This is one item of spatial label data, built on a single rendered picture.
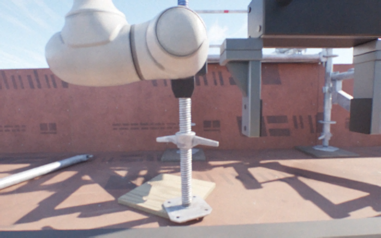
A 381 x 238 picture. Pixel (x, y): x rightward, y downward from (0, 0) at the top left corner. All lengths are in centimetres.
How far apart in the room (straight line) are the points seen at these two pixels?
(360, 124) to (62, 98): 183
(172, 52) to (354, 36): 21
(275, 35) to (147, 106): 144
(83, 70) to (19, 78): 174
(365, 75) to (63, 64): 42
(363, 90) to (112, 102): 158
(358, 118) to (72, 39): 41
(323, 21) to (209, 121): 140
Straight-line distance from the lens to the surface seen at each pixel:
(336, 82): 172
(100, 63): 36
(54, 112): 192
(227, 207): 80
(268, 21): 22
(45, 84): 196
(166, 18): 30
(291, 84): 178
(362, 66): 30
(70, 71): 39
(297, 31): 23
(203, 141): 64
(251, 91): 21
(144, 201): 82
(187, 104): 64
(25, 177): 132
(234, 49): 21
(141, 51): 34
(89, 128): 178
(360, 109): 29
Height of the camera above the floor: 40
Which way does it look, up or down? 5 degrees down
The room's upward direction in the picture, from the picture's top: 1 degrees counter-clockwise
